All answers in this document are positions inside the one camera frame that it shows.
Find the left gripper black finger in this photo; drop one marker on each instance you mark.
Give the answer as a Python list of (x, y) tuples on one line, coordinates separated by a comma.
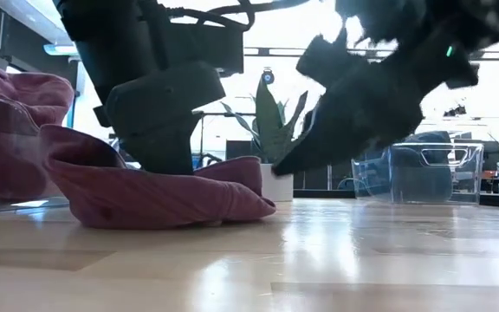
[(167, 151)]

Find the navy blue baseball cap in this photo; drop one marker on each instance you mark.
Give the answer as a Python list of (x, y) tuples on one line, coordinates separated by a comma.
[(353, 130), (423, 182)]

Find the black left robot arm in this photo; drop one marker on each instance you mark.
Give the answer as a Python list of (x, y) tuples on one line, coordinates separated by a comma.
[(102, 43)]

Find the green snake plant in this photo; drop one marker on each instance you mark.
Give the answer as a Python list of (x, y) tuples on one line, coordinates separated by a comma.
[(269, 125)]

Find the white plant pot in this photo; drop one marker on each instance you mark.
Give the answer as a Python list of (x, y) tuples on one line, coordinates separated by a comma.
[(280, 182)]

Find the black ceiling camera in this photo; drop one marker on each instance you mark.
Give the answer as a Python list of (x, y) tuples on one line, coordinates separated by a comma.
[(267, 77)]

